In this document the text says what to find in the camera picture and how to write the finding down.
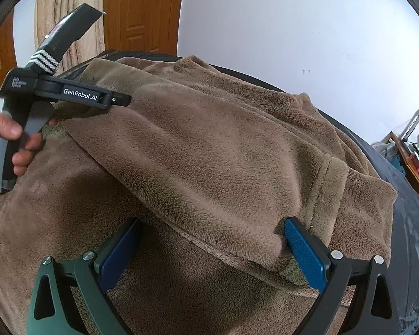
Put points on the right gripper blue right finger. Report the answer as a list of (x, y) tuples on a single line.
[(373, 309)]

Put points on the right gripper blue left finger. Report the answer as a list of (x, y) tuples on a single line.
[(52, 307)]

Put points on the brown fleece sweater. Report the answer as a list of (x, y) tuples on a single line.
[(64, 204)]

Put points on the person's left hand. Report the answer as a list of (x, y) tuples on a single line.
[(11, 130)]

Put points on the brown wooden door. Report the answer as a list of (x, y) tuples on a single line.
[(142, 25)]

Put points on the wooden desk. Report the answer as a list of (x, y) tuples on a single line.
[(412, 173)]

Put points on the blue bin under desk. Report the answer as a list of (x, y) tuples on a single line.
[(397, 163)]

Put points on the white plastic bag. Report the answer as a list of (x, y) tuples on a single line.
[(385, 149)]

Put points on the window with dark frame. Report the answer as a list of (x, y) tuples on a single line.
[(7, 51)]

